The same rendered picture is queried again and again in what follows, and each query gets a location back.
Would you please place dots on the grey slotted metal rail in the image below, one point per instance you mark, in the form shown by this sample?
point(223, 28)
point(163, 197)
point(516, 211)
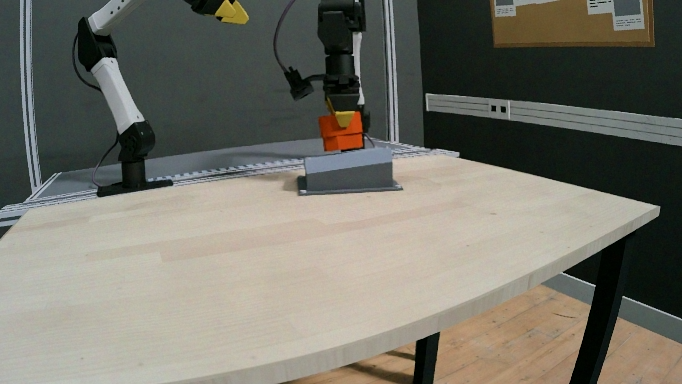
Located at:
point(11, 213)

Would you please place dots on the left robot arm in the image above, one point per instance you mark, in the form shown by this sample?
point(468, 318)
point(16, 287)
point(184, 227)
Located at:
point(335, 32)

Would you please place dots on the orange-red peg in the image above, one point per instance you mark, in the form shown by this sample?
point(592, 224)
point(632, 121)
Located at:
point(338, 138)

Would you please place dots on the light blue flat plate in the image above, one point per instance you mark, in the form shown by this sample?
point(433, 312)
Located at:
point(379, 155)

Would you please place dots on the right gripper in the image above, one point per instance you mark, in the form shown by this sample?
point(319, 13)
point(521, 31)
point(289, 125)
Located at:
point(220, 8)

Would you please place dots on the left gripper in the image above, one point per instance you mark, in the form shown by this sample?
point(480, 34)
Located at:
point(344, 98)

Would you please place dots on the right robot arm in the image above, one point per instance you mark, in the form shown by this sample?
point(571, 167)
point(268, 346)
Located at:
point(136, 135)

